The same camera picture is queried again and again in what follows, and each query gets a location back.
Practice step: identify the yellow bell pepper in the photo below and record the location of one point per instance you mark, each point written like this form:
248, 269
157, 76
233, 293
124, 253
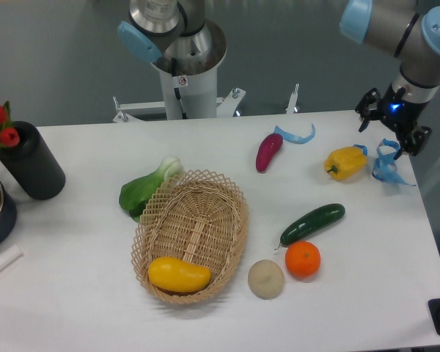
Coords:
345, 162

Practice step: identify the dark green cucumber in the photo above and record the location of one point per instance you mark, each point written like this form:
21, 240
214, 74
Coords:
312, 222

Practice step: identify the green bok choy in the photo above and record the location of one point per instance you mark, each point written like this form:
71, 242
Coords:
135, 195

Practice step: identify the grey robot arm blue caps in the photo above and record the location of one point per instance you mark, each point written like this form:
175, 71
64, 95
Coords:
391, 26

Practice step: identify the beige steamed bun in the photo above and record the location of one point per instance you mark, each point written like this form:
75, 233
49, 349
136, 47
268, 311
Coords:
266, 279

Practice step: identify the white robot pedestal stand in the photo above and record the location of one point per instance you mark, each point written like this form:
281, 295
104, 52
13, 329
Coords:
188, 72

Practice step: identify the blue ribbon strip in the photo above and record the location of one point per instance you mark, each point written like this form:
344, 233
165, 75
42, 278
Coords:
294, 138

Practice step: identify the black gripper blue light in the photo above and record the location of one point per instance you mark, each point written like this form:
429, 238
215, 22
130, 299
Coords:
398, 109

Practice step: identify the yellow mango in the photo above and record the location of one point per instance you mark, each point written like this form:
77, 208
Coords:
178, 276

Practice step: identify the orange tangerine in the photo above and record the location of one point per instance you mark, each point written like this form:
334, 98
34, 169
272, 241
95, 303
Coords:
302, 259

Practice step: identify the black cylindrical vase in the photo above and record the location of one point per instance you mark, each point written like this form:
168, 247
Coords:
32, 164

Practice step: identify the blue crumpled ribbon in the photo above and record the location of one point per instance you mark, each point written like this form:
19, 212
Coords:
384, 167

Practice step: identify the white plastic strip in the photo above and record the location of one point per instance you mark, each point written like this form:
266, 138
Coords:
9, 256

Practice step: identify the purple eggplant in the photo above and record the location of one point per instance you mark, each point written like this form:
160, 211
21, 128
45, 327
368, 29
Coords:
267, 150

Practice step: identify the woven wicker basket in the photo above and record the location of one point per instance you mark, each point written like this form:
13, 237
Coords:
202, 218

